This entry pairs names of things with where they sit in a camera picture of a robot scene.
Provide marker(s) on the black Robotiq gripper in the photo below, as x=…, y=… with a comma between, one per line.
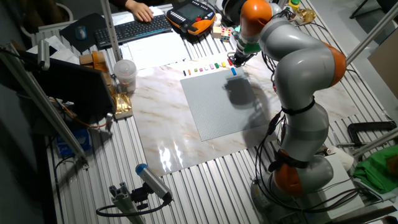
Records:
x=240, y=58

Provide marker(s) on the blue Lego brick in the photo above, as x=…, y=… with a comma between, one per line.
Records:
x=233, y=71

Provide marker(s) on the dark sleeved forearm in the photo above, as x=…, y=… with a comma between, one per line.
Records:
x=119, y=2

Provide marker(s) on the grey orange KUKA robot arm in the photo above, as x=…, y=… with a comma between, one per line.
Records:
x=304, y=68

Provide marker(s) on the long red Lego brick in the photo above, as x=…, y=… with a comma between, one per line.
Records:
x=229, y=62

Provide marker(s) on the grey Lego baseplate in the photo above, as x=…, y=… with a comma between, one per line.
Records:
x=211, y=105

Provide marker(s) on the person's bare hand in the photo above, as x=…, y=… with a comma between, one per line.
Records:
x=140, y=11

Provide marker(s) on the Rubik's cube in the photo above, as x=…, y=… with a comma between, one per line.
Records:
x=226, y=35

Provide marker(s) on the plain wooden cube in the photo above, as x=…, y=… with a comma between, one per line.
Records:
x=216, y=32

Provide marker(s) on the small white figurine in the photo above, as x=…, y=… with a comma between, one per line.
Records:
x=218, y=19

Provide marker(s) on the large black spool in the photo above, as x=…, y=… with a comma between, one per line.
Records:
x=231, y=9

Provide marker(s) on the black orange teach pendant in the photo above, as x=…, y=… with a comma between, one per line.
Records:
x=189, y=14

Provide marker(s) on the white printed paper sheet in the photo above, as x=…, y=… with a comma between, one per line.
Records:
x=155, y=49

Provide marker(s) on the yellow box with green button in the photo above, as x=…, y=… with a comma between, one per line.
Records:
x=293, y=4

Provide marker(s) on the glossy marble pattern mat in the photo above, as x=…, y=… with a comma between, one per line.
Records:
x=161, y=102

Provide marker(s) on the crinkled gold foil object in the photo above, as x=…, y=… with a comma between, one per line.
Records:
x=306, y=15

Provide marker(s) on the black computer keyboard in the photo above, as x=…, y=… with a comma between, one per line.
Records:
x=130, y=31

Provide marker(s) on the clear plastic lidded cup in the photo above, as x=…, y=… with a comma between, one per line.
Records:
x=125, y=73

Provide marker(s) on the gold foil bag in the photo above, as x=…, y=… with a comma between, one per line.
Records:
x=122, y=105

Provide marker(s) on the white paper stack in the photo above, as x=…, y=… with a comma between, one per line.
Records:
x=119, y=17

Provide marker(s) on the orange tape roll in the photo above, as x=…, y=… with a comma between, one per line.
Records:
x=99, y=60

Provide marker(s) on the aluminium profile beam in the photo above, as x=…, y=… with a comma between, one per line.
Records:
x=373, y=143
x=373, y=31

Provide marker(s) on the black clamp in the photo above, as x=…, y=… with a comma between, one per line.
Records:
x=370, y=125

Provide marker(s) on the black mouse pad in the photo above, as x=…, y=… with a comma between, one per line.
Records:
x=93, y=23

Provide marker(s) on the small cardboard box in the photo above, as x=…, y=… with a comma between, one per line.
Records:
x=85, y=59

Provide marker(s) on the dark computer mouse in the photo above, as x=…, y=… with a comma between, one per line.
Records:
x=81, y=32

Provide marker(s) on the black flat monitor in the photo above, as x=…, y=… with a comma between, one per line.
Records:
x=71, y=87

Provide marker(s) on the green cloth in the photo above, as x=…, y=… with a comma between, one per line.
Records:
x=376, y=168

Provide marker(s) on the loose white paper sheets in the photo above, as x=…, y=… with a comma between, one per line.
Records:
x=59, y=51

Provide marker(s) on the blue box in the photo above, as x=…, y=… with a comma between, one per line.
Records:
x=73, y=141

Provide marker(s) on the long slanted aluminium beam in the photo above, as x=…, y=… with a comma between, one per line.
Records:
x=40, y=99

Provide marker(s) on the green printed wrist mount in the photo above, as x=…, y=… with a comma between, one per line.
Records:
x=252, y=48

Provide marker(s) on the upright aluminium profile post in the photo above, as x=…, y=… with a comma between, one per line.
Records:
x=110, y=31

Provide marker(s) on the silver camera with blue cap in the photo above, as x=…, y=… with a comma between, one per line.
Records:
x=152, y=180

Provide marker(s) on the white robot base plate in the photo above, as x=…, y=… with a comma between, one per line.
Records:
x=342, y=183

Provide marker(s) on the short aluminium profile mount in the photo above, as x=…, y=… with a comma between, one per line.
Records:
x=124, y=202

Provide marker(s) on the silver bar camera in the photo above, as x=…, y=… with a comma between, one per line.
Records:
x=43, y=54

